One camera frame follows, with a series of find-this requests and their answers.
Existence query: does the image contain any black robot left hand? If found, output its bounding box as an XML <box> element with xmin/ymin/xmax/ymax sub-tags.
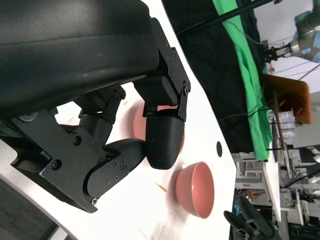
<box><xmin>0</xmin><ymin>0</ymin><xmax>192</xmax><ymax>214</ymax></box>

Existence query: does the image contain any clear plastic drawer box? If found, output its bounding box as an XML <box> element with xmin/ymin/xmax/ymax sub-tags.
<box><xmin>276</xmin><ymin>109</ymin><xmax>299</xmax><ymax>146</ymax></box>

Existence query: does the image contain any green cloth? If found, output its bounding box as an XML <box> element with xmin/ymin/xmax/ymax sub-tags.
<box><xmin>212</xmin><ymin>0</ymin><xmax>274</xmax><ymax>162</ymax></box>

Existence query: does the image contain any orange brown chair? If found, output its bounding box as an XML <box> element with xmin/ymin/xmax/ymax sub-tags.
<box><xmin>262</xmin><ymin>73</ymin><xmax>312</xmax><ymax>125</ymax></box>

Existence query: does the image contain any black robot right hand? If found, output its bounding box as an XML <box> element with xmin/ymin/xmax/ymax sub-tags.
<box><xmin>223</xmin><ymin>196</ymin><xmax>283</xmax><ymax>240</ymax></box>

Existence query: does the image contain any black backdrop cloth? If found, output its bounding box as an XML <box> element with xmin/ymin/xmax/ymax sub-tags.
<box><xmin>162</xmin><ymin>0</ymin><xmax>266</xmax><ymax>155</ymax></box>

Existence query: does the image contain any pink plastic bowl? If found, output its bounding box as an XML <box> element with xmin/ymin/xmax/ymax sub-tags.
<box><xmin>131</xmin><ymin>102</ymin><xmax>186</xmax><ymax>154</ymax></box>
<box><xmin>174</xmin><ymin>161</ymin><xmax>216</xmax><ymax>220</ymax></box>

